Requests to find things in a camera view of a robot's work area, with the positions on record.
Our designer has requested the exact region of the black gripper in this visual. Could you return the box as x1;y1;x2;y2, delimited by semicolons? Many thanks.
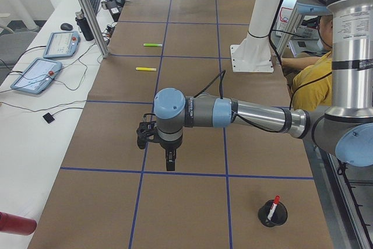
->
160;139;182;171

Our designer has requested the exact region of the red marker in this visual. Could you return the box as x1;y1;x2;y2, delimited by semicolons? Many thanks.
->
267;195;280;221

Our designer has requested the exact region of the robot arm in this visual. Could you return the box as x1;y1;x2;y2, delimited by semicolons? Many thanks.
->
138;0;372;170

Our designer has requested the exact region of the green marker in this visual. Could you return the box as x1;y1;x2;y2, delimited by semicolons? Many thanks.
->
143;43;163;48

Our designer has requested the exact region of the black keyboard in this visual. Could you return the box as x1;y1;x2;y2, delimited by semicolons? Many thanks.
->
89;0;101;15

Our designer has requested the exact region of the yellow marker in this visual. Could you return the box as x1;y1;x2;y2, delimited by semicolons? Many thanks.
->
135;67;157;72

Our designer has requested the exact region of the black water bottle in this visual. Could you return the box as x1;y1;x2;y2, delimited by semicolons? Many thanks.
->
75;11;94;41

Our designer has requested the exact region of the black solid pen cup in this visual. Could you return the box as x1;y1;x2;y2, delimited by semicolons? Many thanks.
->
258;200;288;227

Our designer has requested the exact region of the black computer mouse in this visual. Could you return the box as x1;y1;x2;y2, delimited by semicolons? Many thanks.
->
60;23;73;31

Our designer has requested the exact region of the small black square box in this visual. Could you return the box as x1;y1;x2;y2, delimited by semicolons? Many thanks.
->
43;113;55;124

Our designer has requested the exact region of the far teach pendant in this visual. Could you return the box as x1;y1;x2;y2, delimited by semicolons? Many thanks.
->
43;31;80;59

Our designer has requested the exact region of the teach pendant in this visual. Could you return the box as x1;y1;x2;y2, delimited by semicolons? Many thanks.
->
10;58;62;94
43;31;80;59

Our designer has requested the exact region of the near teach pendant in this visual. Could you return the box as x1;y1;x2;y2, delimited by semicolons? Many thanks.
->
10;58;62;94

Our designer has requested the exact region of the person in yellow shirt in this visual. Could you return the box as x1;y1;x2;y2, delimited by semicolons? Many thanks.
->
281;15;333;111

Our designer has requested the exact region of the red bottle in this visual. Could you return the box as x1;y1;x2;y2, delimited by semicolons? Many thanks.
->
1;212;37;236

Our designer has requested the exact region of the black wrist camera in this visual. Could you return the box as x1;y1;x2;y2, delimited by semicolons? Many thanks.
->
136;113;160;149

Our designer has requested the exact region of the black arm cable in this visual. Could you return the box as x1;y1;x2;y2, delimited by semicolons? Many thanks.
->
193;69;333;134

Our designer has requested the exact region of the aluminium frame post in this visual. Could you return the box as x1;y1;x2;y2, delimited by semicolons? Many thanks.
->
78;0;109;58

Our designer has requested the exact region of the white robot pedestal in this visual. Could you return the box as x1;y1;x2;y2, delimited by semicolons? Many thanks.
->
230;0;281;73

